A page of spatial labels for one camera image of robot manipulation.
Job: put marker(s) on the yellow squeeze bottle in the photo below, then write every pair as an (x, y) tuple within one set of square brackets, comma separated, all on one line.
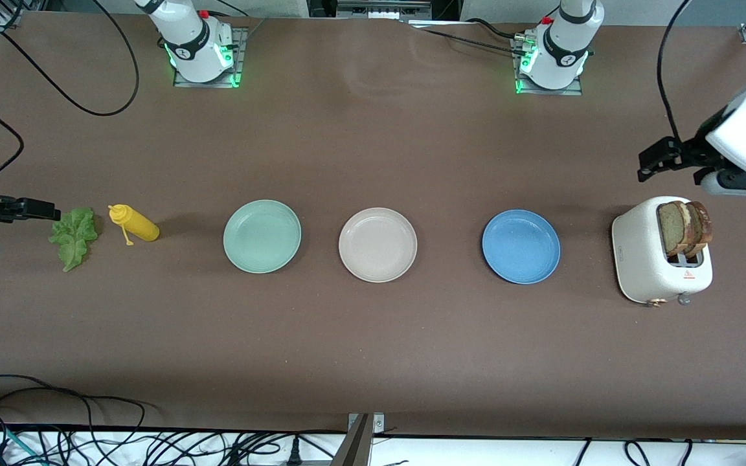
[(140, 226)]

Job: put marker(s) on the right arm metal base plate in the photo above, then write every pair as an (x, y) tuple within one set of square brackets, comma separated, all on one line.
[(241, 48)]

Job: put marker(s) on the small metal bracket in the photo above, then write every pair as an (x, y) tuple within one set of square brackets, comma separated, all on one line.
[(379, 424)]

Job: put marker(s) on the dark equipment rack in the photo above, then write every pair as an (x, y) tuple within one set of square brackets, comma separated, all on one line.
[(379, 8)]

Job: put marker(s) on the grey metal post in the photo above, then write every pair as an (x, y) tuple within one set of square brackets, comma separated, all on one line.
[(355, 446)]

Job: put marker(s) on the beige plate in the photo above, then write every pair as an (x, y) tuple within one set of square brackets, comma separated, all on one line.
[(377, 244)]

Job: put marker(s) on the light brown bread slice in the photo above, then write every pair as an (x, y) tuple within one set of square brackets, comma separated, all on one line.
[(671, 226)]

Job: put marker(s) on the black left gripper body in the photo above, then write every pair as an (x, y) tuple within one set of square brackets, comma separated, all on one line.
[(689, 151)]

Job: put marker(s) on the black power plug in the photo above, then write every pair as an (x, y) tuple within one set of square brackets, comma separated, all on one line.
[(294, 453)]

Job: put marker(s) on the white toaster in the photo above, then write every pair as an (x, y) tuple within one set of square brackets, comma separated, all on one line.
[(638, 252)]

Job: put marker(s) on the mint green plate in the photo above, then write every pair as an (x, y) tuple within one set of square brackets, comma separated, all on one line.
[(261, 236)]

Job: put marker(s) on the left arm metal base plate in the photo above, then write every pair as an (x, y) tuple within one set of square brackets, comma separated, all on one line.
[(574, 91)]

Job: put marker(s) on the dark crust bread slice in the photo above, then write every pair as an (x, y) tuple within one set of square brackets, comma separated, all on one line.
[(703, 223)]

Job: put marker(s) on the blue plate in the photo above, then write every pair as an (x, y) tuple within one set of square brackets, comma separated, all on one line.
[(520, 246)]

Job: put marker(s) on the green lettuce leaf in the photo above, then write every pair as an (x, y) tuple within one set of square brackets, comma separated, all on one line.
[(76, 241)]

